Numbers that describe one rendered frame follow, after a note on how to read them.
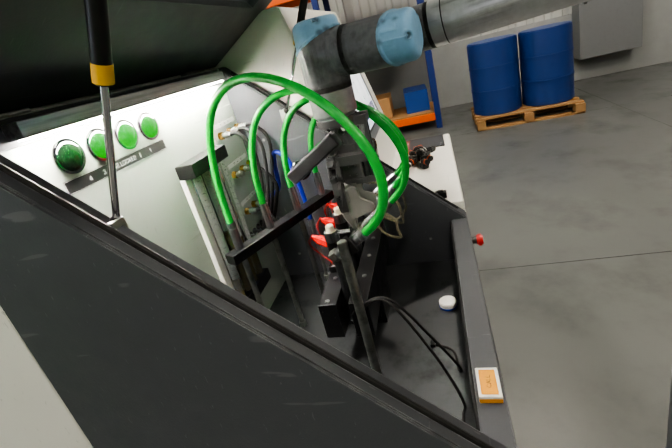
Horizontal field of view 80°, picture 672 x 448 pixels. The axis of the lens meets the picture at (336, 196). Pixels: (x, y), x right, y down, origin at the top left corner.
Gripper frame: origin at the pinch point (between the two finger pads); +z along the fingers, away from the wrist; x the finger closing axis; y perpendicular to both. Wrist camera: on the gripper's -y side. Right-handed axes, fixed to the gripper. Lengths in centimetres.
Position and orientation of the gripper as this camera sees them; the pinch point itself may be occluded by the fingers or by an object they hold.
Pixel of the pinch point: (351, 222)
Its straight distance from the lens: 74.7
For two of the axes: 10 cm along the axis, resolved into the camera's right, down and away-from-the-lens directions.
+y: 9.5, -1.5, -2.8
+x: 2.0, -3.9, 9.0
